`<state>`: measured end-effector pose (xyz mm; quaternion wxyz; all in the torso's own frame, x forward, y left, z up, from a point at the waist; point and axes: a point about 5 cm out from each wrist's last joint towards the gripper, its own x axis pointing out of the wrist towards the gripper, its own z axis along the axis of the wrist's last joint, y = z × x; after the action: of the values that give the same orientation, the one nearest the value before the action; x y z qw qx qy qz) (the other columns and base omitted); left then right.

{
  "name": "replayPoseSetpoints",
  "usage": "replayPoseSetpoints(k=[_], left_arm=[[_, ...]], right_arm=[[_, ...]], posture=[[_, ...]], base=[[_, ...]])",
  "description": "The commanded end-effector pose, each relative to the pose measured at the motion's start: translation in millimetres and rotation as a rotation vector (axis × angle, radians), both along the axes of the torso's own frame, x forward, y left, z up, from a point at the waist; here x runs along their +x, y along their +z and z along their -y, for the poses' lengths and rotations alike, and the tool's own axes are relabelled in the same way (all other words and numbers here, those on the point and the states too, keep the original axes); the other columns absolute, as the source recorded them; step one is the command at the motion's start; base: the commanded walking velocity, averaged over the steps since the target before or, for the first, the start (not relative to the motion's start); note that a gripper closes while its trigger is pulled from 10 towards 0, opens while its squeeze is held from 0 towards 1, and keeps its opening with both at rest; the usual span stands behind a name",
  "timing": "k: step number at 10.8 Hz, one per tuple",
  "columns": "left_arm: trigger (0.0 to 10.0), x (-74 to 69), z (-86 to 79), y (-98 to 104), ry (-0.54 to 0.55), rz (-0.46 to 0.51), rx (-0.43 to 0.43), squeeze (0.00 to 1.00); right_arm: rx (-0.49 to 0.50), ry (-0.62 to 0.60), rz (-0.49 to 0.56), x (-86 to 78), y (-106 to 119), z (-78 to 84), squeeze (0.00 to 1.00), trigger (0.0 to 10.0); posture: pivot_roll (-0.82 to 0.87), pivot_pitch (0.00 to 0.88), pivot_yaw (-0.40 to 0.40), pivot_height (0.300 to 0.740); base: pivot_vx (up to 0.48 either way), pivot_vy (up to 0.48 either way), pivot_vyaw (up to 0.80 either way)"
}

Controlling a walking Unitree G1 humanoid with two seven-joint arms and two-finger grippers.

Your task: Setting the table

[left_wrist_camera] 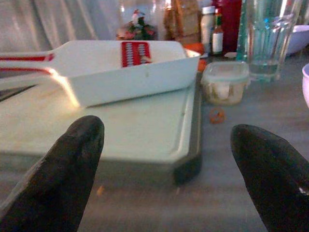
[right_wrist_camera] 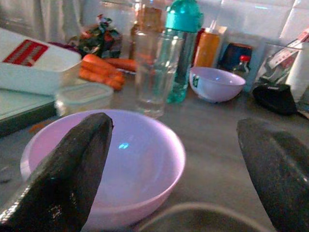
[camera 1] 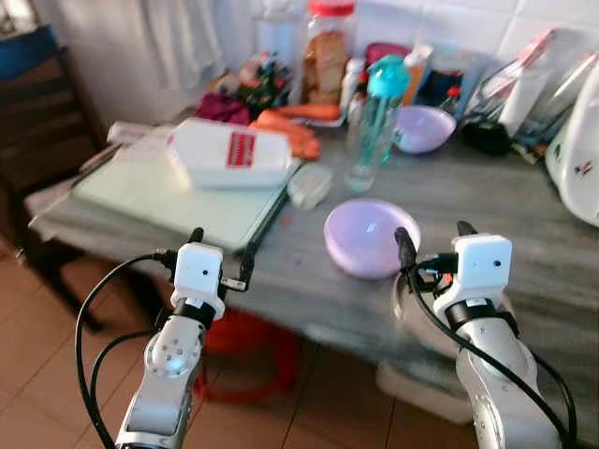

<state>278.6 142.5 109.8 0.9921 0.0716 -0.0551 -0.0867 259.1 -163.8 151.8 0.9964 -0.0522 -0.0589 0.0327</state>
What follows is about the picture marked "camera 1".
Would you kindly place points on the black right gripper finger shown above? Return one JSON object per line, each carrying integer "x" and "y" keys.
{"x": 404, "y": 248}
{"x": 466, "y": 229}

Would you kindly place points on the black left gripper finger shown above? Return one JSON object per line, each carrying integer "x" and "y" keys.
{"x": 248, "y": 262}
{"x": 196, "y": 236}

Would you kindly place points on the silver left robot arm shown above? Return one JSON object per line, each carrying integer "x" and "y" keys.
{"x": 168, "y": 374}

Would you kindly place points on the large purple bowl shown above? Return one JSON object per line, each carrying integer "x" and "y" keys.
{"x": 360, "y": 238}

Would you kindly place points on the pale green cutting board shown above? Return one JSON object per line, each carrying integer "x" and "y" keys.
{"x": 159, "y": 201}

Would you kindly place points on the red plastic stool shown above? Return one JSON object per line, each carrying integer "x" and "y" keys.
{"x": 248, "y": 341}

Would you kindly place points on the white slicer with red insert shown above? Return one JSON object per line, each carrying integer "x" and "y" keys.
{"x": 206, "y": 154}

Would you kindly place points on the clear drinking glass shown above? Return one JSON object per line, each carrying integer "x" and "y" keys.
{"x": 360, "y": 173}

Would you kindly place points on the black rounded object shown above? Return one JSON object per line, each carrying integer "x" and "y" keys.
{"x": 485, "y": 137}

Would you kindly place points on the small lidded plastic container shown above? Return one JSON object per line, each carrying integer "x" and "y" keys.
{"x": 309, "y": 185}

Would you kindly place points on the small purple bowl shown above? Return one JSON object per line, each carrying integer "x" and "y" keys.
{"x": 423, "y": 131}

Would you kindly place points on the orange carrot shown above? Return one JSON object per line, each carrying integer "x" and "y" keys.
{"x": 309, "y": 111}
{"x": 281, "y": 126}
{"x": 304, "y": 148}

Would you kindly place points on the small red capped sauce bottle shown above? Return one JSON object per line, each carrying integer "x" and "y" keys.
{"x": 452, "y": 101}

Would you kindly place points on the white plastic tub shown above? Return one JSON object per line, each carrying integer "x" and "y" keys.
{"x": 421, "y": 393}

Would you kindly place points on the maroon bag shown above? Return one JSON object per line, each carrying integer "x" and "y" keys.
{"x": 223, "y": 108}

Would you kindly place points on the white kitchen cooking machine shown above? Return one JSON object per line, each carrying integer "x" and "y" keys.
{"x": 578, "y": 150}

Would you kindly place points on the clear container with paper packet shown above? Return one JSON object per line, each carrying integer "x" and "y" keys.
{"x": 524, "y": 94}

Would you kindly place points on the dark filled glass jar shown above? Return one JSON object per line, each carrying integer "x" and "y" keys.
{"x": 447, "y": 75}

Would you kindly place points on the orange sauce bottle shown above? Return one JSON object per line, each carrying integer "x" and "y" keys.
{"x": 418, "y": 75}

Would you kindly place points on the dark floral packet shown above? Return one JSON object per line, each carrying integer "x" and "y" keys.
{"x": 265, "y": 84}

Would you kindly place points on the teal capped water bottle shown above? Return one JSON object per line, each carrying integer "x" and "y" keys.
{"x": 387, "y": 79}

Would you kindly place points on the dark wooden chair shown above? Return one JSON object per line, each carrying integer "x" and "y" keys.
{"x": 42, "y": 140}

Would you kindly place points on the pink lidded container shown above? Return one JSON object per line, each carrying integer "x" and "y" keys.
{"x": 384, "y": 50}

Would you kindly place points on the white curtain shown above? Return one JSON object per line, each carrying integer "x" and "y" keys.
{"x": 140, "y": 42}

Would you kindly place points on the red lidded biscuit jar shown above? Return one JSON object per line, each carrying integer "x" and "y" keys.
{"x": 328, "y": 56}

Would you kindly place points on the clear lidded empty jar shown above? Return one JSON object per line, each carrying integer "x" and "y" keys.
{"x": 279, "y": 37}

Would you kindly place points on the blue cloth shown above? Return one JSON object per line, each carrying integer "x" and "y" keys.
{"x": 26, "y": 51}

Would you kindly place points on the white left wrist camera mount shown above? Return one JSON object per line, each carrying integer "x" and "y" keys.
{"x": 197, "y": 276}

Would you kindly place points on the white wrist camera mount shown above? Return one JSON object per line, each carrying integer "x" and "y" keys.
{"x": 197, "y": 276}
{"x": 477, "y": 267}

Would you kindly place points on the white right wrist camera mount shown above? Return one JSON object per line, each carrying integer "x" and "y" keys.
{"x": 477, "y": 267}

